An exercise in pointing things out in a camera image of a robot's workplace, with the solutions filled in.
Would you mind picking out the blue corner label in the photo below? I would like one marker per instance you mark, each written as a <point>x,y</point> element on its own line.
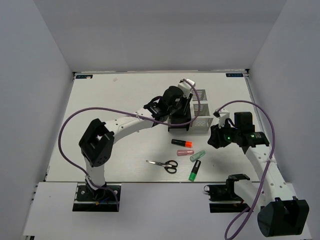
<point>234,75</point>
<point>84,76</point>

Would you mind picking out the pink translucent small case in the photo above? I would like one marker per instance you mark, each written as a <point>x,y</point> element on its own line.
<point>184,152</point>

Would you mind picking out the black slotted pen holder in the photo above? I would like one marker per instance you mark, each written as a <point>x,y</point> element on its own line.
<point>179,119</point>

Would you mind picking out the left blue corner label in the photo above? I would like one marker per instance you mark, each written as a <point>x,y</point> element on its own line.
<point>84,76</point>

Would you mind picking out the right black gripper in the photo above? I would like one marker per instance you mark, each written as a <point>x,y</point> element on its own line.
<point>215,139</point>

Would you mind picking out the white slotted pen holder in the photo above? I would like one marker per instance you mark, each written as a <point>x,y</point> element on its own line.
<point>205,118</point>

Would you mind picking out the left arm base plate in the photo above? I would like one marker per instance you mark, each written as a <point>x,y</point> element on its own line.
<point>102,201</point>

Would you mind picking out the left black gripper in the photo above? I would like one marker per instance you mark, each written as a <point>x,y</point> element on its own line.
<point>186,104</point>

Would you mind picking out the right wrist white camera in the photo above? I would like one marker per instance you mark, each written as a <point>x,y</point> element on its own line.
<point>223,115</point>

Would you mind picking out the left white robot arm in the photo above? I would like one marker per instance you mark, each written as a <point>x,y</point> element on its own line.
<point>98,139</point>

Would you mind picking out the right blue corner label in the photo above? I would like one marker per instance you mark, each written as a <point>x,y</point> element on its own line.
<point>234,75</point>

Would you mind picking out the black handled scissors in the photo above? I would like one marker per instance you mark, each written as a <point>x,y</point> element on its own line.
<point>169,166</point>

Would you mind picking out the green translucent small case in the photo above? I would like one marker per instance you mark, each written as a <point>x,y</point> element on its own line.
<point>197,156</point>

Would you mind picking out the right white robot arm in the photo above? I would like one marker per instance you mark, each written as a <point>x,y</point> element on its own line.
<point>279,212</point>

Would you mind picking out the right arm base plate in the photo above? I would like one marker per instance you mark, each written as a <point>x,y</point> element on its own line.
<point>220,201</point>

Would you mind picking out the orange cap black highlighter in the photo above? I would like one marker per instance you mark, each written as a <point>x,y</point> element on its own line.
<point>182,143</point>

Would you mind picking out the green cap black highlighter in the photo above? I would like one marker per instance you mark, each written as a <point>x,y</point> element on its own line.
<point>194,171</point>

